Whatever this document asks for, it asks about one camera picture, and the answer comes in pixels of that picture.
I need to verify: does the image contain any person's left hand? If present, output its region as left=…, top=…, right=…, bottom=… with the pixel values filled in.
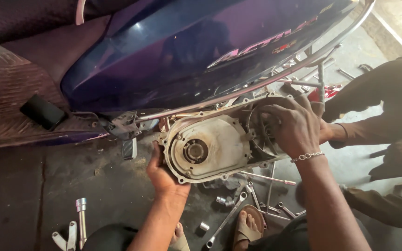
left=147, top=142, right=191, bottom=203

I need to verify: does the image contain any person's right hand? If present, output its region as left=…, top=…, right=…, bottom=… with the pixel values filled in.
left=260, top=96, right=324, bottom=160

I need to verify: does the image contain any grey metal crankcase cover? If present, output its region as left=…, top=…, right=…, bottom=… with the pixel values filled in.
left=158, top=91, right=301, bottom=184

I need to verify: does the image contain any red metal part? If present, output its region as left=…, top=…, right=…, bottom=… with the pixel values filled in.
left=307, top=84, right=343, bottom=102

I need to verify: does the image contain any long thin socket rod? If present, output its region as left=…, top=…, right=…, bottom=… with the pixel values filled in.
left=239, top=171, right=297, bottom=186

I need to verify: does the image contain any thin metal rod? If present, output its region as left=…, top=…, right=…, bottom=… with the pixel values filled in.
left=266, top=161, right=276, bottom=211

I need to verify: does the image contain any black wrist band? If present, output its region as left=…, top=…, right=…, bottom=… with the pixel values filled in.
left=334, top=123, right=349, bottom=141

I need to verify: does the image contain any brown sandal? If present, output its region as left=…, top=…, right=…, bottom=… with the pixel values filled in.
left=232, top=204, right=267, bottom=251

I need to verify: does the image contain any long silver combination spanner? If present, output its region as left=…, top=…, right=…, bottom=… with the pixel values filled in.
left=206, top=191, right=248, bottom=249

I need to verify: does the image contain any person's right foot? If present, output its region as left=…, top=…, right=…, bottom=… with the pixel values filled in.
left=233, top=210, right=263, bottom=251

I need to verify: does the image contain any person's foot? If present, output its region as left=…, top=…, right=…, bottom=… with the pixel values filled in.
left=233, top=210, right=263, bottom=251
left=169, top=222, right=191, bottom=251

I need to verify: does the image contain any person's right leg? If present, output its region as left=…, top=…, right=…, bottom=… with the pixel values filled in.
left=247, top=213, right=374, bottom=251

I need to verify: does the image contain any person's leg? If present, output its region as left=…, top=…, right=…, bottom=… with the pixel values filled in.
left=82, top=223, right=139, bottom=251
left=247, top=213, right=374, bottom=251

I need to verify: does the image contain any purple scooter side panel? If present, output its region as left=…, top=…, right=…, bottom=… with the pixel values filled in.
left=61, top=0, right=360, bottom=113

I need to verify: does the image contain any grey ribbed scooter pedal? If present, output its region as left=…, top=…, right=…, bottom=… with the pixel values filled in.
left=122, top=137, right=138, bottom=160

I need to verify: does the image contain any person's left foot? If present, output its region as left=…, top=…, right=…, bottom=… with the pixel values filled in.
left=169, top=222, right=191, bottom=251

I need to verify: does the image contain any person's left leg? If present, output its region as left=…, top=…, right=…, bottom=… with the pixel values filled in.
left=82, top=223, right=139, bottom=251

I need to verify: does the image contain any black scooter footpeg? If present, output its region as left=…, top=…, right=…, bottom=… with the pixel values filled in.
left=20, top=94, right=66, bottom=131

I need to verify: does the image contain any silver three-way socket wrench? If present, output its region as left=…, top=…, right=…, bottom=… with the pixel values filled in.
left=51, top=221, right=78, bottom=251

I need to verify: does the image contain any brown scooter floorboard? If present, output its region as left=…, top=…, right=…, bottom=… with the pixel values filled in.
left=0, top=45, right=109, bottom=151

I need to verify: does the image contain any dark scooter seat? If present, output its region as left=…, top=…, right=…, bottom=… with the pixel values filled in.
left=0, top=0, right=139, bottom=46

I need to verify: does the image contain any silver chain bracelet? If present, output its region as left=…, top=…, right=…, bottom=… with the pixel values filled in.
left=290, top=151, right=325, bottom=163

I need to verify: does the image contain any chrome scooter guard rail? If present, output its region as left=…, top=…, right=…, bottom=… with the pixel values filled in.
left=135, top=0, right=376, bottom=122

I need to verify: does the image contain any silver T-handle socket wrench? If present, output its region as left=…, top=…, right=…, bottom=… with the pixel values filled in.
left=75, top=198, right=88, bottom=250

